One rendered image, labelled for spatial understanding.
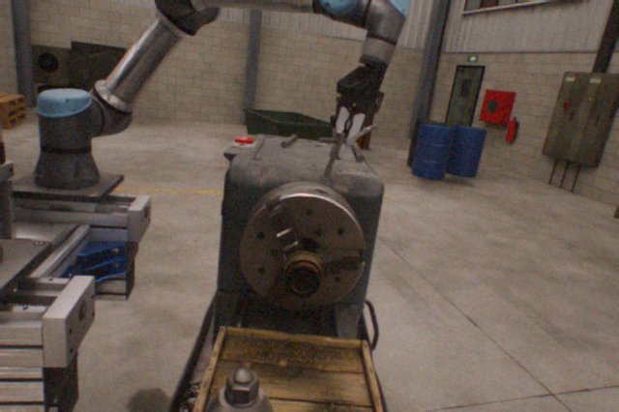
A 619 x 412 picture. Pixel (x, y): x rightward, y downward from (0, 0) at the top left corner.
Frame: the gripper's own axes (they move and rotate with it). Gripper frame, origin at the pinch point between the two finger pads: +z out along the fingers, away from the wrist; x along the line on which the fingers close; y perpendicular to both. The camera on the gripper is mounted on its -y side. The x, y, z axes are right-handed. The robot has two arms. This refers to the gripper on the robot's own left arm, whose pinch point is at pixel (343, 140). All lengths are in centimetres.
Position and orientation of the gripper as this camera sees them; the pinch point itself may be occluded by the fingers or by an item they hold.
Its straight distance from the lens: 106.7
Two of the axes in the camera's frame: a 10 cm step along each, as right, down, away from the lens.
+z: -3.0, 9.1, 2.8
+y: 4.7, -1.2, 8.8
